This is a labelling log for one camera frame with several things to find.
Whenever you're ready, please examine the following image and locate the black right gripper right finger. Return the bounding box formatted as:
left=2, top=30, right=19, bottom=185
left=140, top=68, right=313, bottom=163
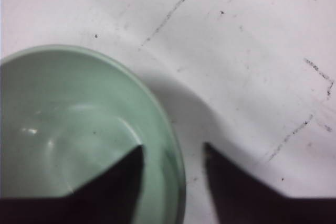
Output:
left=204, top=143, right=335, bottom=223

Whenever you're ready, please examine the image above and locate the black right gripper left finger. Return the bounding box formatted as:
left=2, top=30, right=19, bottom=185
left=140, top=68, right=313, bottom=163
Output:
left=1, top=145, right=144, bottom=223

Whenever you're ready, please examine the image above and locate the green bowl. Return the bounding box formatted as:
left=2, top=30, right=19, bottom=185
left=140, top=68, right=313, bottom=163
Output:
left=1, top=45, right=186, bottom=223

